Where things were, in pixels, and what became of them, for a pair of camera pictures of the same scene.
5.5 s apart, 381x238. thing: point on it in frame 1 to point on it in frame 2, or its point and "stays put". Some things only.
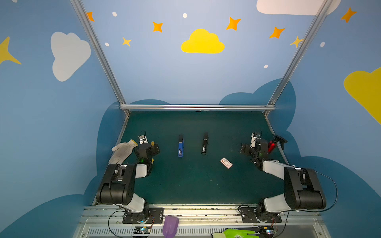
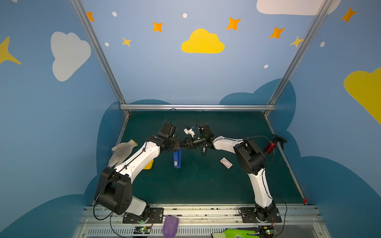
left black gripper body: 147,148 to 178,143
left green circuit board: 142,230 stays put
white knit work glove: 122,151 stays put
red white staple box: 226,162 stays put
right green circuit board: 268,230 stays put
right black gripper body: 248,149 to 197,142
